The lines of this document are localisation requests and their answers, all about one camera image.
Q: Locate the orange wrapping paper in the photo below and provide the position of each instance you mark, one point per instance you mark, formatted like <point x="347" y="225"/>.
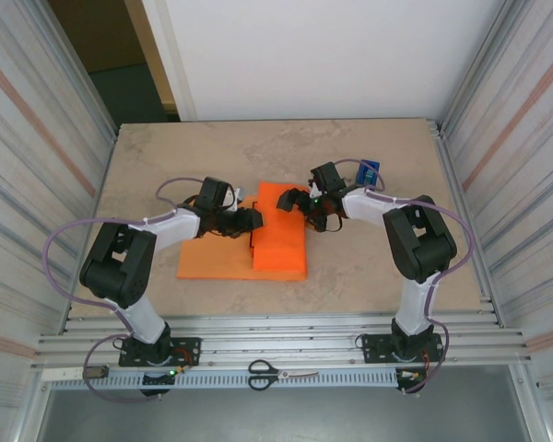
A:
<point x="276" y="248"/>

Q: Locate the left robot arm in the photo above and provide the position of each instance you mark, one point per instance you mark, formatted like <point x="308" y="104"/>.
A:
<point x="120" y="271"/>

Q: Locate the small tan electronics box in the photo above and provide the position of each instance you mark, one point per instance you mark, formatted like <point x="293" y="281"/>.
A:
<point x="96" y="372"/>

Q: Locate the blue tape dispenser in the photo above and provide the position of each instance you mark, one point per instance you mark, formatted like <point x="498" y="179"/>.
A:
<point x="366" y="175"/>

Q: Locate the black controller board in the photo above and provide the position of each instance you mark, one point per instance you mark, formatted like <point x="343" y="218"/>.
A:
<point x="156" y="380"/>
<point x="410" y="377"/>

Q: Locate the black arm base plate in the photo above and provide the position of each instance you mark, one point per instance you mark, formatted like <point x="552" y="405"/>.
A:
<point x="189" y="345"/>
<point x="373" y="350"/>

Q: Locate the white door frame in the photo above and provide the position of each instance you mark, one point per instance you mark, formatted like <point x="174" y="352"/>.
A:
<point x="168" y="55"/>

